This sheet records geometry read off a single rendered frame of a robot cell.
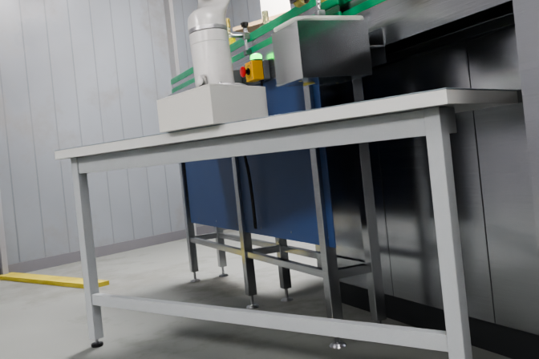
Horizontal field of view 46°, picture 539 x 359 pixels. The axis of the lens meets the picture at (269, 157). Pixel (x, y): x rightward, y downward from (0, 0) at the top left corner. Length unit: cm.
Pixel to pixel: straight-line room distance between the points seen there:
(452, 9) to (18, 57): 387
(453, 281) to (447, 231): 11
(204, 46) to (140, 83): 370
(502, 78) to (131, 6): 431
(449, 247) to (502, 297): 48
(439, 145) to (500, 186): 43
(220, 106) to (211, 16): 30
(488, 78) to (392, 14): 32
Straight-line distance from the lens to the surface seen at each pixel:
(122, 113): 547
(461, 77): 195
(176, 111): 191
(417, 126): 150
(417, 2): 177
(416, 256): 222
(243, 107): 189
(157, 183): 563
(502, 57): 183
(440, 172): 148
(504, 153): 184
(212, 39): 195
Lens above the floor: 64
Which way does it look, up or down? level
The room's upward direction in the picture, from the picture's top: 6 degrees counter-clockwise
